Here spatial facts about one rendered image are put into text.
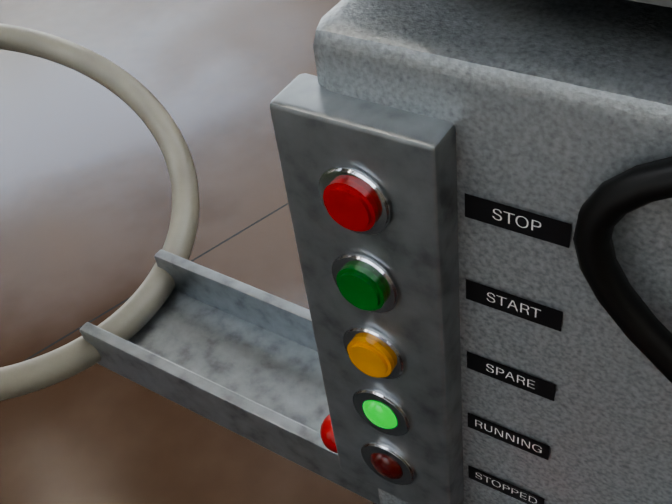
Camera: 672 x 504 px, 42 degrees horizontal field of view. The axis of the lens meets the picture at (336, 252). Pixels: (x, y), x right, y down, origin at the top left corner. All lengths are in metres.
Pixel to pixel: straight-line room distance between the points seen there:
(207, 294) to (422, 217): 0.55
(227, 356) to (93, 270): 1.80
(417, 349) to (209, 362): 0.45
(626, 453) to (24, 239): 2.51
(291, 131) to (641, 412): 0.20
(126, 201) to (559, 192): 2.53
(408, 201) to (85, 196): 2.58
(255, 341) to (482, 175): 0.53
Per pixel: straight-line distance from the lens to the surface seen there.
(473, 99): 0.34
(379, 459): 0.53
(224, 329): 0.88
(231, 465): 2.08
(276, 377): 0.83
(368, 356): 0.44
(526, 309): 0.40
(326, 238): 0.41
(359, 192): 0.37
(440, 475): 0.51
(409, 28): 0.35
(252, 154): 2.89
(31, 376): 0.86
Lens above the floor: 1.70
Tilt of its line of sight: 43 degrees down
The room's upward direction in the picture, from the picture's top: 9 degrees counter-clockwise
